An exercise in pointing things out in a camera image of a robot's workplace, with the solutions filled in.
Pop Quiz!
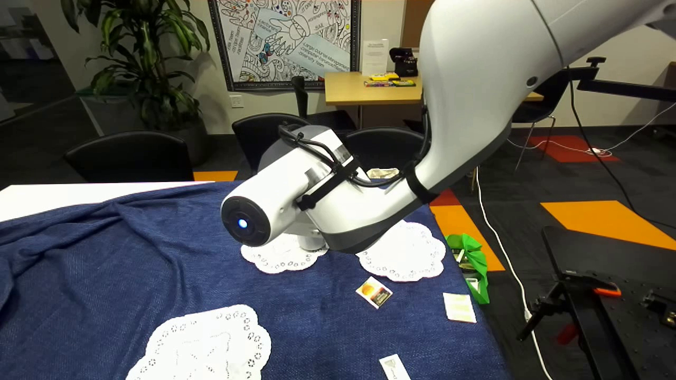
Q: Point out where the small white paper label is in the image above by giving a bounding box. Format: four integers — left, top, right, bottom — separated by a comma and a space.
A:
380, 355, 409, 380

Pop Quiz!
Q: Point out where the wooden desk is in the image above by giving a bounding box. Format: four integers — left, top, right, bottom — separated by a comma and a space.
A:
324, 72, 531, 139

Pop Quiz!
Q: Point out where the small picture card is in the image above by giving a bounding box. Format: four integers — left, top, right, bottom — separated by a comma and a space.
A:
354, 276, 392, 309

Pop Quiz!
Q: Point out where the framed whiteboard drawing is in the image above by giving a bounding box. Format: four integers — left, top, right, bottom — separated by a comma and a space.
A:
209, 0, 361, 93

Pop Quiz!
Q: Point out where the green plastic object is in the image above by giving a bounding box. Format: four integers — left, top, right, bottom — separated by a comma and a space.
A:
446, 234, 490, 307

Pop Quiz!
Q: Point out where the white floor cable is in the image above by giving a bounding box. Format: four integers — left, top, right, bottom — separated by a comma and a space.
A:
468, 165, 557, 380

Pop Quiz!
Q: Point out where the orange black bar clamp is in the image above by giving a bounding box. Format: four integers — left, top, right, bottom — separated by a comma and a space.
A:
518, 270, 622, 350

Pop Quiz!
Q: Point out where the potted green plant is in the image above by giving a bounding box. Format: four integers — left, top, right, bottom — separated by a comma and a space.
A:
58, 0, 212, 162

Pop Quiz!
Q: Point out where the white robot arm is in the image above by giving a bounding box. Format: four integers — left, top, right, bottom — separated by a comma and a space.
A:
219, 0, 673, 253

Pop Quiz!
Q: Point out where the blue denim table cloth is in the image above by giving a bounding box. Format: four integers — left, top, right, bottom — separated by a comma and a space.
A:
0, 185, 512, 380

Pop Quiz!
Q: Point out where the white doily under mug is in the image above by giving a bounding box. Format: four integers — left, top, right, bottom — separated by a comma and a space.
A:
240, 234, 328, 275

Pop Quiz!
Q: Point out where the white square paper card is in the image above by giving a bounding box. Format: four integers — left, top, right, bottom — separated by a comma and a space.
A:
444, 294, 478, 324

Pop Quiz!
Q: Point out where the black office chair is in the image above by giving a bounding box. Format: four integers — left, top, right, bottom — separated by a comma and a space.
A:
230, 74, 358, 174
66, 131, 193, 181

